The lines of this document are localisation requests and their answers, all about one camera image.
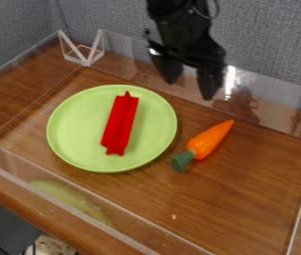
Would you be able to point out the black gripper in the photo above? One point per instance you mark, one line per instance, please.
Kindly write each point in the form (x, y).
(180, 41)

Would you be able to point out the orange toy carrot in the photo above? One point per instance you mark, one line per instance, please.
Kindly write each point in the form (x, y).
(202, 145)

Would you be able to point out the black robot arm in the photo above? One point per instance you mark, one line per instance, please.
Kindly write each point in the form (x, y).
(164, 7)

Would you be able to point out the red plastic block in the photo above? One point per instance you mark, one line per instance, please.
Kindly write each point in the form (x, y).
(119, 125)

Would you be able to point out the light green plate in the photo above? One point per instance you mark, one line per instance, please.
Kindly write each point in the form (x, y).
(76, 126)

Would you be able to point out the clear acrylic triangle bracket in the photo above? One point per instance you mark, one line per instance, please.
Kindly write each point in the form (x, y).
(80, 54)

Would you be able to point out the clear acrylic enclosure wall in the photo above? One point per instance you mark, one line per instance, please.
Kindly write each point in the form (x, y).
(231, 205)

